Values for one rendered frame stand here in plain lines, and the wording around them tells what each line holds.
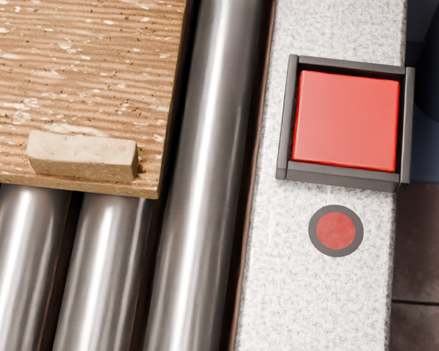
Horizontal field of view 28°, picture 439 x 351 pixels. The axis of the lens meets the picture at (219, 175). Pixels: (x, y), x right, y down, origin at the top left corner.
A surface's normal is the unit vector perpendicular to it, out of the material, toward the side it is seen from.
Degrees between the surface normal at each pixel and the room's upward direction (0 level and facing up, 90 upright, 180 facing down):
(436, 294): 0
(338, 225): 0
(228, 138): 31
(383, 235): 0
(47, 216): 40
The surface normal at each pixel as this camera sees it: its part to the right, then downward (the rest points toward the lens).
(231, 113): 0.52, -0.26
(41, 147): 0.00, -0.51
